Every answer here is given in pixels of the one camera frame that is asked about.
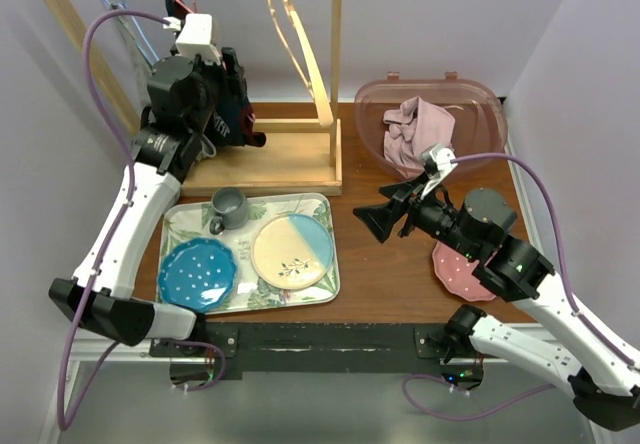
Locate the wooden clothes rack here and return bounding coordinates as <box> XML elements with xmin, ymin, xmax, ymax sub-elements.
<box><xmin>43</xmin><ymin>0</ymin><xmax>342</xmax><ymax>196</ymax></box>

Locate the navy maroon tank top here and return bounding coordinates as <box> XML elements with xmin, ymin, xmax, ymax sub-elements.
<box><xmin>147</xmin><ymin>0</ymin><xmax>266</xmax><ymax>148</ymax></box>

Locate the pink dotted plate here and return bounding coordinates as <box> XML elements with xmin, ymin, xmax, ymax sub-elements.
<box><xmin>432</xmin><ymin>242</ymin><xmax>496</xmax><ymax>302</ymax></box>

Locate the pink tank top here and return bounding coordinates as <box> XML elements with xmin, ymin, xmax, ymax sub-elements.
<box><xmin>383</xmin><ymin>96</ymin><xmax>455</xmax><ymax>178</ymax></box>

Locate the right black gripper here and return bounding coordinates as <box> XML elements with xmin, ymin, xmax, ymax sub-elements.
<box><xmin>352</xmin><ymin>168</ymin><xmax>480</xmax><ymax>259</ymax></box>

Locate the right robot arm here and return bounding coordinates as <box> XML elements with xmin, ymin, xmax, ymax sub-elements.
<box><xmin>353</xmin><ymin>181</ymin><xmax>639</xmax><ymax>431</ymax></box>

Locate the floral rectangular tray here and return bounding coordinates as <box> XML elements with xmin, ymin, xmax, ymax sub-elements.
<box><xmin>159</xmin><ymin>193</ymin><xmax>340</xmax><ymax>315</ymax></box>

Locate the pink transparent plastic bin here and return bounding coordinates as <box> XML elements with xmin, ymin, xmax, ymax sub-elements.
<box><xmin>354</xmin><ymin>72</ymin><xmax>508</xmax><ymax>179</ymax></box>

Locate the light blue hanger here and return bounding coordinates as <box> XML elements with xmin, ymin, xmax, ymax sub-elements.
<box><xmin>101</xmin><ymin>0</ymin><xmax>159</xmax><ymax>65</ymax></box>

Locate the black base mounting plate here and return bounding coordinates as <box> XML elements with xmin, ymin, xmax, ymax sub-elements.
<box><xmin>150</xmin><ymin>322</ymin><xmax>488</xmax><ymax>390</ymax></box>

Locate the cream and blue plate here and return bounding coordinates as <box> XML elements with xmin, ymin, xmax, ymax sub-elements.
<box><xmin>251</xmin><ymin>213</ymin><xmax>335</xmax><ymax>291</ymax></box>

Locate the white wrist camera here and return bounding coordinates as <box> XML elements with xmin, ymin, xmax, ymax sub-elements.
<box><xmin>163</xmin><ymin>13</ymin><xmax>222</xmax><ymax>65</ymax></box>
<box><xmin>420</xmin><ymin>144</ymin><xmax>457</xmax><ymax>200</ymax></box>

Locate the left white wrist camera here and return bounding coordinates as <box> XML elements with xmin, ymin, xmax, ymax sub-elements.
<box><xmin>163</xmin><ymin>13</ymin><xmax>222</xmax><ymax>65</ymax></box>

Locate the grey tank top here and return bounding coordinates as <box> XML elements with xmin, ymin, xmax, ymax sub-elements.
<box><xmin>115</xmin><ymin>16</ymin><xmax>153</xmax><ymax>108</ymax></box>

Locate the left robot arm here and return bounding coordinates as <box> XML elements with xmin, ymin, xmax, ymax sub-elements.
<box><xmin>49</xmin><ymin>47</ymin><xmax>246</xmax><ymax>356</ymax></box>

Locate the grey ceramic mug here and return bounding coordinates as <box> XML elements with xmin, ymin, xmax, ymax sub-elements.
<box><xmin>209</xmin><ymin>187</ymin><xmax>249</xmax><ymax>235</ymax></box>

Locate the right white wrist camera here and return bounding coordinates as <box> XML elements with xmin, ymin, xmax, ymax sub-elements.
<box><xmin>420</xmin><ymin>144</ymin><xmax>457</xmax><ymax>200</ymax></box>

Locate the cream plastic hanger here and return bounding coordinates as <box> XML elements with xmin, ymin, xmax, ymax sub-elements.
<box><xmin>261</xmin><ymin>0</ymin><xmax>334</xmax><ymax>129</ymax></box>

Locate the blue dotted plate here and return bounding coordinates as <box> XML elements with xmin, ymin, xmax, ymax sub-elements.
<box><xmin>157</xmin><ymin>237</ymin><xmax>238</xmax><ymax>313</ymax></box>

